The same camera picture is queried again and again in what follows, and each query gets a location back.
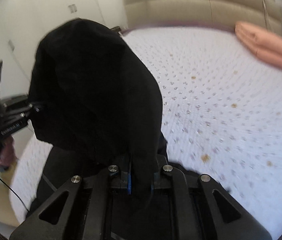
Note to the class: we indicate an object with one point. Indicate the beige padded headboard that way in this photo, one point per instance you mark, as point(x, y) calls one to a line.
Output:
point(264, 13)

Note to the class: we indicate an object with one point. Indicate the person's left hand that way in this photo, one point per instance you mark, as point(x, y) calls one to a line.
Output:
point(7, 153)

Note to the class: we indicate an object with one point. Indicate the bed with floral white sheet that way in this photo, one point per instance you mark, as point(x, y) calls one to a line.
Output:
point(222, 121)

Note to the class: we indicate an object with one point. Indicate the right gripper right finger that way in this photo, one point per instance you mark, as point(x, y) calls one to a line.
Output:
point(160, 181)

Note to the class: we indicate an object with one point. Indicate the folded pink blanket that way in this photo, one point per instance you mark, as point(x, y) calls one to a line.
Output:
point(263, 44)

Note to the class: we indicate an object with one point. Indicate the black hooded jacket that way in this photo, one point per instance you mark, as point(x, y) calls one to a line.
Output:
point(99, 106)

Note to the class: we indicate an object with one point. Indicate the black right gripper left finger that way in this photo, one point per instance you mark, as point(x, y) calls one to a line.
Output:
point(125, 182)

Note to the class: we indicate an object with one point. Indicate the white wardrobe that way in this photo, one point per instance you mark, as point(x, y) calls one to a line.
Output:
point(23, 23)

